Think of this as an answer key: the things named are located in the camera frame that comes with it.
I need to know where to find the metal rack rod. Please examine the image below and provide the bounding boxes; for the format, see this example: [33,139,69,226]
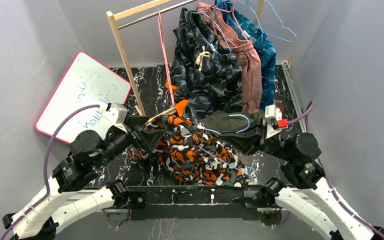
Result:
[117,0,197,30]

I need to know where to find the olive green shorts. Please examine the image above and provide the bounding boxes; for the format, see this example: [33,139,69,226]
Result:
[199,110,265,133]

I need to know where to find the pink wire hanger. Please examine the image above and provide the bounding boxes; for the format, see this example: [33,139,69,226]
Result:
[157,9,176,108]

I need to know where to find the pink hanger holding shorts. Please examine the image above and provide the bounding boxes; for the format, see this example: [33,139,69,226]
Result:
[214,0,251,41]

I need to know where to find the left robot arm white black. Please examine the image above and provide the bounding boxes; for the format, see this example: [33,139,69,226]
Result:
[2,116,164,240]

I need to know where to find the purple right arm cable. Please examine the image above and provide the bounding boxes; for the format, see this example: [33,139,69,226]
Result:
[286,100,384,240]

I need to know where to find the dark leaf-pattern shorts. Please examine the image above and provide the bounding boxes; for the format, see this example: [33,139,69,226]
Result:
[170,7,243,120]

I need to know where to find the pink-framed whiteboard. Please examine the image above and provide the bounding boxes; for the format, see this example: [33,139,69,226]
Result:
[34,51,132,144]

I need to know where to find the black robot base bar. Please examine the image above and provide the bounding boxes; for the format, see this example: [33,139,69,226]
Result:
[129,185,283,226]

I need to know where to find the empty blue wire hanger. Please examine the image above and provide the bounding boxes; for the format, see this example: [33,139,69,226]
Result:
[235,0,298,44]

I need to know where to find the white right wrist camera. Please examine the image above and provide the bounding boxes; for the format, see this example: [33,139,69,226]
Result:
[264,104,288,140]

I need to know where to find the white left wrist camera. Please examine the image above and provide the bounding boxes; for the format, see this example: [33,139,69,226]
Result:
[99,102,129,133]

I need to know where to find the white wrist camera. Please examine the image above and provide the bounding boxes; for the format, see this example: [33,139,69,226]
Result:
[99,102,129,133]
[264,104,288,140]

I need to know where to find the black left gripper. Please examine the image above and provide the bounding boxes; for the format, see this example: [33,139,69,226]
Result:
[95,114,166,168]

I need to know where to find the pink shorts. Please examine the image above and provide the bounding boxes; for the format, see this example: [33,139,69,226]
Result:
[196,2,263,114]

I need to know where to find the blue wire hanger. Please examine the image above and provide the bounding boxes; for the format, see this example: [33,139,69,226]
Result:
[235,0,298,44]
[200,114,258,180]

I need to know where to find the wooden clothes rack frame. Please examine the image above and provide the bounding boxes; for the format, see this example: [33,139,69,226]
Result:
[105,0,268,127]

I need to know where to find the orange camouflage shorts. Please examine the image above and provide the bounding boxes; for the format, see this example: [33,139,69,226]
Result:
[129,115,251,188]

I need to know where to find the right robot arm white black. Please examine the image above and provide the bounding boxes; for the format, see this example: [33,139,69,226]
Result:
[220,119,384,240]

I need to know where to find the teal patterned shorts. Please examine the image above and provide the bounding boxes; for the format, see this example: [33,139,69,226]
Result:
[213,0,277,112]

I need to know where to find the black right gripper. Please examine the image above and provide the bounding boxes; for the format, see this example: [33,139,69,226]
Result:
[218,117,293,162]

